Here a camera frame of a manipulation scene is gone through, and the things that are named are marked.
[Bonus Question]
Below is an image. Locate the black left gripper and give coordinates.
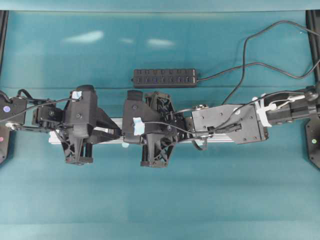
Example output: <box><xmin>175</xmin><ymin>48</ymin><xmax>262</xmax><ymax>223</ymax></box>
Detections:
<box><xmin>32</xmin><ymin>104</ymin><xmax>122</xmax><ymax>166</ymax></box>

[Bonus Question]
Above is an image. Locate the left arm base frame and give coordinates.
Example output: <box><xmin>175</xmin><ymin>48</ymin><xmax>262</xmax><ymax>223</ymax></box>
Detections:
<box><xmin>0</xmin><ymin>10</ymin><xmax>11</xmax><ymax>166</ymax></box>

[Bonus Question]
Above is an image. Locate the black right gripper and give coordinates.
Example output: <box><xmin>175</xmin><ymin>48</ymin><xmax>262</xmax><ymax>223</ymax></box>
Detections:
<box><xmin>140</xmin><ymin>91</ymin><xmax>187</xmax><ymax>167</ymax></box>

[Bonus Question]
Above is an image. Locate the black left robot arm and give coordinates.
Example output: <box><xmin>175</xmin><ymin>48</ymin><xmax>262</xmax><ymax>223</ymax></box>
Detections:
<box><xmin>0</xmin><ymin>85</ymin><xmax>122</xmax><ymax>166</ymax></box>

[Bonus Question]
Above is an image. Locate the black USB cable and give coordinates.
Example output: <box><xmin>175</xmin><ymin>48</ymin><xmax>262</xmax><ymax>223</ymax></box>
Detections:
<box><xmin>189</xmin><ymin>21</ymin><xmax>320</xmax><ymax>152</ymax></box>

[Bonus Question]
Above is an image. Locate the black USB hub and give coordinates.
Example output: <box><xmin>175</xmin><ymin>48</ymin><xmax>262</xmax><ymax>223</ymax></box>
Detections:
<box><xmin>132</xmin><ymin>68</ymin><xmax>197</xmax><ymax>89</ymax></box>

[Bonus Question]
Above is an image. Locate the camera cable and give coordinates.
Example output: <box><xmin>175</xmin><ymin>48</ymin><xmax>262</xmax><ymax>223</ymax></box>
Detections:
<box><xmin>139</xmin><ymin>98</ymin><xmax>305</xmax><ymax>126</ymax></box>
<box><xmin>0</xmin><ymin>97</ymin><xmax>83</xmax><ymax>123</ymax></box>

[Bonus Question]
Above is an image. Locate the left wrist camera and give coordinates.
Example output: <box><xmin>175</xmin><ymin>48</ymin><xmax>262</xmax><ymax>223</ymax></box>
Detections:
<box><xmin>63</xmin><ymin>85</ymin><xmax>98</xmax><ymax>139</ymax></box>

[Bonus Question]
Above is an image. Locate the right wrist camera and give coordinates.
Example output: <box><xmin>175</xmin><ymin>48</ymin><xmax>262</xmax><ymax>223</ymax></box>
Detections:
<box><xmin>122</xmin><ymin>90</ymin><xmax>147</xmax><ymax>145</ymax></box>

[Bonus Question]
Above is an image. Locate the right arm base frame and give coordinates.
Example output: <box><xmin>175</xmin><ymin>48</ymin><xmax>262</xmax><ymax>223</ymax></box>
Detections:
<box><xmin>303</xmin><ymin>10</ymin><xmax>320</xmax><ymax>168</ymax></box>

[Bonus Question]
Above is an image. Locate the left camera cable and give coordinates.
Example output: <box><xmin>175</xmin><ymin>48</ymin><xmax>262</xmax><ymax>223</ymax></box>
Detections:
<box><xmin>0</xmin><ymin>97</ymin><xmax>83</xmax><ymax>123</ymax></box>

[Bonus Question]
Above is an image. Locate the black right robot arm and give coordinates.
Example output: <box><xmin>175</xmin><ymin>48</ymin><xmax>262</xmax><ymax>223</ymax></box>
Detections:
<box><xmin>176</xmin><ymin>85</ymin><xmax>320</xmax><ymax>167</ymax></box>

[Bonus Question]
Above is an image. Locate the right camera cable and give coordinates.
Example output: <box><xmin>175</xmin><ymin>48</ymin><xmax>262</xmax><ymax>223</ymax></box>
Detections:
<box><xmin>139</xmin><ymin>98</ymin><xmax>305</xmax><ymax>126</ymax></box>

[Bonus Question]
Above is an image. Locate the aluminium slotted rail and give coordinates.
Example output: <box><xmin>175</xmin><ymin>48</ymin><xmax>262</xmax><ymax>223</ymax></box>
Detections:
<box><xmin>48</xmin><ymin>117</ymin><xmax>241</xmax><ymax>146</ymax></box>

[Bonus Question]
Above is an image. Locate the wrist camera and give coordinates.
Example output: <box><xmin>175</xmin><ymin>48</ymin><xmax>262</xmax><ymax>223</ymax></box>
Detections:
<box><xmin>122</xmin><ymin>90</ymin><xmax>147</xmax><ymax>145</ymax></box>
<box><xmin>63</xmin><ymin>85</ymin><xmax>98</xmax><ymax>139</ymax></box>

